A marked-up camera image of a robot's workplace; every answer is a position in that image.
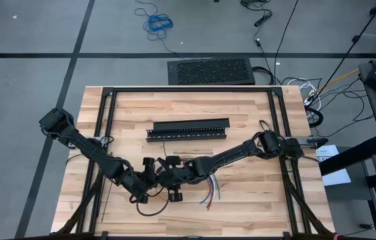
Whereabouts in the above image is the black cable duct cover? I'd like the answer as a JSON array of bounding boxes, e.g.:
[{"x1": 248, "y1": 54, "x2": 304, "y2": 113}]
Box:
[{"x1": 153, "y1": 117, "x2": 231, "y2": 131}]

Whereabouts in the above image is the black desk beam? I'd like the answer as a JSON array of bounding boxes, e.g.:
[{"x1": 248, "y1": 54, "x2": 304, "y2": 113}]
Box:
[{"x1": 319, "y1": 135, "x2": 376, "y2": 177}]

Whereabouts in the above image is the yellow floor cable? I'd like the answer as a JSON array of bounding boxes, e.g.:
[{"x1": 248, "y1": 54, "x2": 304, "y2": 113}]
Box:
[{"x1": 317, "y1": 68, "x2": 361, "y2": 93}]

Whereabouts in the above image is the black computer tower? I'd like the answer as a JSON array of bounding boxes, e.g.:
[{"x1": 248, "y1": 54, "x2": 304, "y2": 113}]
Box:
[{"x1": 167, "y1": 56, "x2": 257, "y2": 86}]

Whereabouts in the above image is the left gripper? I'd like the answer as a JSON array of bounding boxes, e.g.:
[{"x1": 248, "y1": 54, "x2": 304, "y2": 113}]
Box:
[{"x1": 120, "y1": 156, "x2": 166, "y2": 205}]

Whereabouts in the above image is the black aluminium table frame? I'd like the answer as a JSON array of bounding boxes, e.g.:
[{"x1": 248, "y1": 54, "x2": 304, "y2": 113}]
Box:
[{"x1": 54, "y1": 85, "x2": 336, "y2": 240}]

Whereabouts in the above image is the black cable coil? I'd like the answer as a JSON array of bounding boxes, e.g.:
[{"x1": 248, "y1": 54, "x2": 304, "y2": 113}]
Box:
[{"x1": 304, "y1": 105, "x2": 324, "y2": 128}]

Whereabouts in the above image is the black power cable bundle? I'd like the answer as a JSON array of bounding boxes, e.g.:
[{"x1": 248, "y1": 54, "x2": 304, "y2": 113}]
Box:
[{"x1": 240, "y1": 0, "x2": 273, "y2": 28}]

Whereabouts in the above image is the white paper sheet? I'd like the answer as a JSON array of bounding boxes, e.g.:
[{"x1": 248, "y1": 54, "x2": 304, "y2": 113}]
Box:
[{"x1": 315, "y1": 144, "x2": 352, "y2": 187}]

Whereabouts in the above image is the long black floor cable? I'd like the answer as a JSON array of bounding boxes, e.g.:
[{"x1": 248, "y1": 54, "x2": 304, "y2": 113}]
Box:
[
  {"x1": 273, "y1": 0, "x2": 301, "y2": 84},
  {"x1": 309, "y1": 0, "x2": 376, "y2": 101}
]

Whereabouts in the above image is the white cable tangle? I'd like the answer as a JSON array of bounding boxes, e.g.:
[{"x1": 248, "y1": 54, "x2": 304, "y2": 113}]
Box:
[{"x1": 286, "y1": 78, "x2": 322, "y2": 111}]

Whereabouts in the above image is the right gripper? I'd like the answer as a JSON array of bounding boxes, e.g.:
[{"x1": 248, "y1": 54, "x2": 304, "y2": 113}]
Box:
[{"x1": 157, "y1": 155, "x2": 209, "y2": 203}]

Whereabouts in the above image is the black slotted cable duct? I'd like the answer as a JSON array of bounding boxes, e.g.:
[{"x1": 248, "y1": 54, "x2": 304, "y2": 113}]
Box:
[{"x1": 145, "y1": 127, "x2": 228, "y2": 143}]

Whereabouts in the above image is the blue cable coil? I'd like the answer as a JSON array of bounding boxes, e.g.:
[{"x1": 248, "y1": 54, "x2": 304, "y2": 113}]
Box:
[{"x1": 133, "y1": 0, "x2": 184, "y2": 59}]

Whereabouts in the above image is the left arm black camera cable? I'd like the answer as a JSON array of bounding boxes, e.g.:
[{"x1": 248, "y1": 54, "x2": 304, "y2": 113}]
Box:
[{"x1": 129, "y1": 185, "x2": 171, "y2": 217}]

